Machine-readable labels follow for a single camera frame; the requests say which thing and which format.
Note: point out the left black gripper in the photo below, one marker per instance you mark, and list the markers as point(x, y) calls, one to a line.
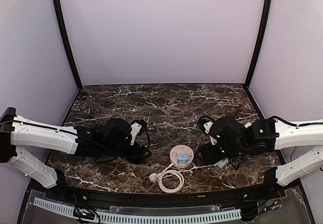
point(141, 153)

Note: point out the black frame post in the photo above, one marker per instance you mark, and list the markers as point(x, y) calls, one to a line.
point(258, 43)
point(66, 43)

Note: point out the blue plug adapter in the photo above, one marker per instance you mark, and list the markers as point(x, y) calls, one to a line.
point(182, 158)

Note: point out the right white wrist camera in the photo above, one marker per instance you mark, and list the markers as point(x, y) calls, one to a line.
point(205, 123)

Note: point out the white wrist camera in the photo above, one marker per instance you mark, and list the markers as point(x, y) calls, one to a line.
point(205, 123)
point(137, 128)

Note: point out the pink round power socket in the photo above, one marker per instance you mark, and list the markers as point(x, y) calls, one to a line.
point(181, 149)

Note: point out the right black frame post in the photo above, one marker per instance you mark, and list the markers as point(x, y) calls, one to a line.
point(258, 43)

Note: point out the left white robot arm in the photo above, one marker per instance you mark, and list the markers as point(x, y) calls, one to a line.
point(116, 138)

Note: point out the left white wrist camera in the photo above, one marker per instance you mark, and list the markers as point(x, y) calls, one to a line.
point(137, 128)

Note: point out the white multicolour power strip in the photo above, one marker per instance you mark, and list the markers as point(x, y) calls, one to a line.
point(222, 163)

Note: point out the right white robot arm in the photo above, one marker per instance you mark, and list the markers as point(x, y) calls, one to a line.
point(229, 139)

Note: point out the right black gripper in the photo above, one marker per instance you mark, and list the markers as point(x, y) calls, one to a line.
point(205, 150)

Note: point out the left black frame post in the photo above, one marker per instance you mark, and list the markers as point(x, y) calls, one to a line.
point(66, 43)

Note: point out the black front rail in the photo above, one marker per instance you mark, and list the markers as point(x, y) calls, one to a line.
point(242, 197)

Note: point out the white slotted cable duct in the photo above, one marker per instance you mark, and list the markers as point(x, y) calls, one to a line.
point(105, 217)

